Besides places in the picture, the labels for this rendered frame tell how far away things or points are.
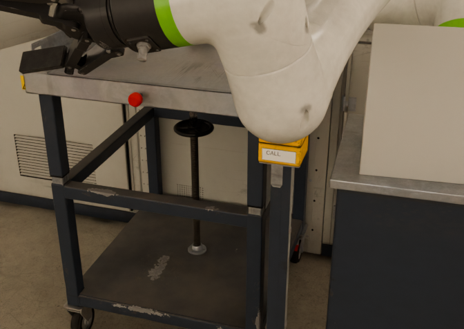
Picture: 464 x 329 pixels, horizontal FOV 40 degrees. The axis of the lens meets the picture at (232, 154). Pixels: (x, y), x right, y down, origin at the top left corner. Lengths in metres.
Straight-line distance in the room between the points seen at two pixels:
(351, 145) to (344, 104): 0.66
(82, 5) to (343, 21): 0.31
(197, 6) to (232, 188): 1.71
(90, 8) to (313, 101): 0.26
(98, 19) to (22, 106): 1.85
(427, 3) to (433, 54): 0.23
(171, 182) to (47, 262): 0.53
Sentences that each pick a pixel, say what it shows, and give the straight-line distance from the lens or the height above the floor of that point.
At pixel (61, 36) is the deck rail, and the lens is 1.71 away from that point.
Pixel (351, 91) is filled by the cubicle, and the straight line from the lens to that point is 2.05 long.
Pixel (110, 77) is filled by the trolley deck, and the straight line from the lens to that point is 1.54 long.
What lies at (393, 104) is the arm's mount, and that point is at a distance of 1.23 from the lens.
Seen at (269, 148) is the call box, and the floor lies 0.83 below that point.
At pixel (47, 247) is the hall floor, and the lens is 2.49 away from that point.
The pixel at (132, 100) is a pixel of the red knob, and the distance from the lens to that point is 1.46.
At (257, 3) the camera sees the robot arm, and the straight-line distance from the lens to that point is 0.62.
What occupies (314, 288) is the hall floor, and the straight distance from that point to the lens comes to 2.21.
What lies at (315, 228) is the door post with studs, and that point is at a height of 0.11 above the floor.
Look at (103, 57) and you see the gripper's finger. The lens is 0.82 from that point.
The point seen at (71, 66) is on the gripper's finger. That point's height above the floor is 1.08.
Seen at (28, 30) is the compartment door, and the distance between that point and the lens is 1.95.
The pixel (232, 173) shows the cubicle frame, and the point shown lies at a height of 0.29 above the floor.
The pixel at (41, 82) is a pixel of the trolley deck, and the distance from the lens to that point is 1.62.
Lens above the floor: 1.33
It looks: 26 degrees down
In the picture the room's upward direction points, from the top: straight up
